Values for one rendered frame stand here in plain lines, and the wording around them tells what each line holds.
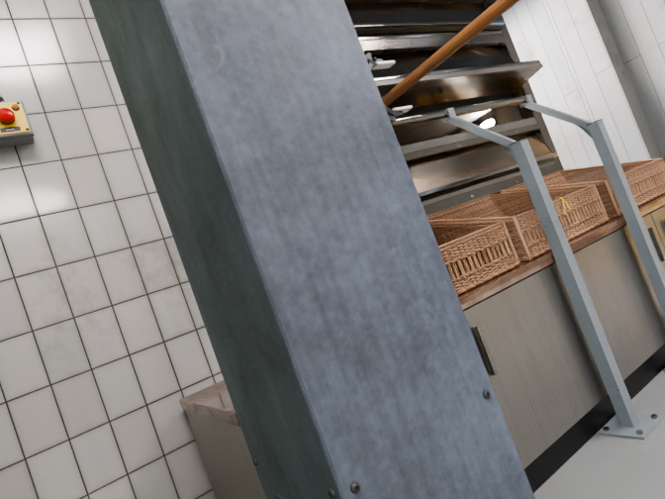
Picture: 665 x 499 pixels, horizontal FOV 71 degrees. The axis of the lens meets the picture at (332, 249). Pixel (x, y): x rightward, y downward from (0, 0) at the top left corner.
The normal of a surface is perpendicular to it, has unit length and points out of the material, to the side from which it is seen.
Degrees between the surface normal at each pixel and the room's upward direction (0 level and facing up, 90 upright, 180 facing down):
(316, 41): 90
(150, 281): 90
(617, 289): 90
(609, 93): 90
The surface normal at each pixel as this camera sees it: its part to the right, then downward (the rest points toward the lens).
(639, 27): -0.79, 0.27
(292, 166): 0.50, -0.22
